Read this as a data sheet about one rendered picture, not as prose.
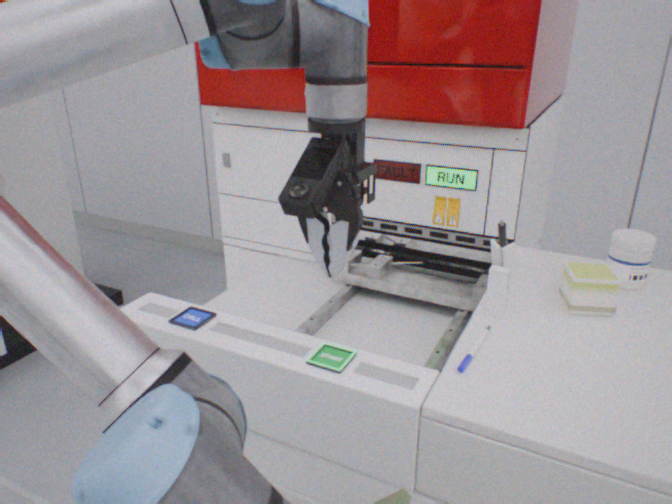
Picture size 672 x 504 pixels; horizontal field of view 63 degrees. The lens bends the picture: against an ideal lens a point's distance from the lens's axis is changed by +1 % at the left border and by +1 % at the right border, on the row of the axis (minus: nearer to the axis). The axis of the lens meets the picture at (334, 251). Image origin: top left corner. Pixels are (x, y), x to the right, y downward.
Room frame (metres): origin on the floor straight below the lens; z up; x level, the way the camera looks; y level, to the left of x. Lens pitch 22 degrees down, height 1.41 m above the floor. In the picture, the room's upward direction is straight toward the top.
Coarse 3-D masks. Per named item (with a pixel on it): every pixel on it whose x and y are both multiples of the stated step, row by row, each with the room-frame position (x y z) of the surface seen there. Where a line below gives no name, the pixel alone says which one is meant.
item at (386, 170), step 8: (376, 168) 1.27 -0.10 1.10; (384, 168) 1.26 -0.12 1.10; (392, 168) 1.25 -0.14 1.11; (400, 168) 1.24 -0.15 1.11; (408, 168) 1.23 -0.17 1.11; (416, 168) 1.22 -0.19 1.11; (376, 176) 1.27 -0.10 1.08; (384, 176) 1.26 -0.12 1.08; (392, 176) 1.25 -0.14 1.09; (400, 176) 1.24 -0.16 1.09; (408, 176) 1.23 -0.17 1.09; (416, 176) 1.22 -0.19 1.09
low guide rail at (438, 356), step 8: (456, 312) 1.02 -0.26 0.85; (464, 312) 1.02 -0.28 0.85; (456, 320) 0.98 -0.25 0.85; (464, 320) 1.00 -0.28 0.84; (448, 328) 0.95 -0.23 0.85; (456, 328) 0.95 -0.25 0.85; (448, 336) 0.92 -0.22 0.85; (456, 336) 0.95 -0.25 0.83; (440, 344) 0.89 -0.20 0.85; (448, 344) 0.89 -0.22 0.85; (432, 352) 0.86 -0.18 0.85; (440, 352) 0.86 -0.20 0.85; (448, 352) 0.90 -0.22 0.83; (432, 360) 0.84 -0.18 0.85; (440, 360) 0.85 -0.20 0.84; (440, 368) 0.85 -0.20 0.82
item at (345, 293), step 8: (344, 288) 1.13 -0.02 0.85; (352, 288) 1.14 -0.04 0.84; (360, 288) 1.18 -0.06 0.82; (336, 296) 1.09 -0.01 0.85; (344, 296) 1.10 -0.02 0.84; (352, 296) 1.14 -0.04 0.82; (328, 304) 1.05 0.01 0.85; (336, 304) 1.07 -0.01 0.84; (344, 304) 1.11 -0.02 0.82; (320, 312) 1.02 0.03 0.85; (328, 312) 1.03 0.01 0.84; (336, 312) 1.07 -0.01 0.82; (312, 320) 0.98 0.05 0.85; (320, 320) 1.00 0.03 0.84; (296, 328) 0.95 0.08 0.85; (304, 328) 0.95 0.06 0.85; (312, 328) 0.97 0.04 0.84
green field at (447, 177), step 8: (432, 168) 1.21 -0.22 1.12; (440, 168) 1.20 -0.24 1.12; (432, 176) 1.21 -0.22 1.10; (440, 176) 1.20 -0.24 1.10; (448, 176) 1.19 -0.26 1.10; (456, 176) 1.18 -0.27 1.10; (464, 176) 1.17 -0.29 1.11; (472, 176) 1.16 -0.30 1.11; (440, 184) 1.20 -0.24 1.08; (448, 184) 1.19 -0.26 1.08; (456, 184) 1.18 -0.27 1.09; (464, 184) 1.17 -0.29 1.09; (472, 184) 1.16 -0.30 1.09
